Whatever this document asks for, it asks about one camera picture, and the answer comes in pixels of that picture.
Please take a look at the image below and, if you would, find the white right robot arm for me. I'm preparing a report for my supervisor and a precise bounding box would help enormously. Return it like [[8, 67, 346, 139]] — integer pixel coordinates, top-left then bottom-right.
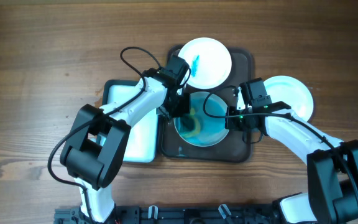
[[226, 76, 358, 223]]

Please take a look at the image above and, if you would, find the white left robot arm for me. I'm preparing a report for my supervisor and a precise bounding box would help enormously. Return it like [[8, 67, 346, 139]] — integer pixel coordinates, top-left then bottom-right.
[[56, 56, 191, 223]]

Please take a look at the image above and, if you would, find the dark brown serving tray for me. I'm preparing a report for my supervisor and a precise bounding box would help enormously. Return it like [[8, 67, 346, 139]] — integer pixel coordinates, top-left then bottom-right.
[[156, 47, 254, 163]]

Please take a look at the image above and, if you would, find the small white plate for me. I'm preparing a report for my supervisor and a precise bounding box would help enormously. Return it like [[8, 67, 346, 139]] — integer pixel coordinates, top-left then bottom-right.
[[178, 37, 232, 90]]

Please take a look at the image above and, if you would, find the green yellow sponge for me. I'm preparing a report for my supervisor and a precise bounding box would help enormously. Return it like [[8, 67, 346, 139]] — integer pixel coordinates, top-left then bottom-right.
[[177, 108, 201, 138]]

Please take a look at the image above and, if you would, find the black soapy water basin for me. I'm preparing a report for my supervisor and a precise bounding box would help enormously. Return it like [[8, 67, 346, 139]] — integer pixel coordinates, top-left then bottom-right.
[[103, 80, 158, 163]]

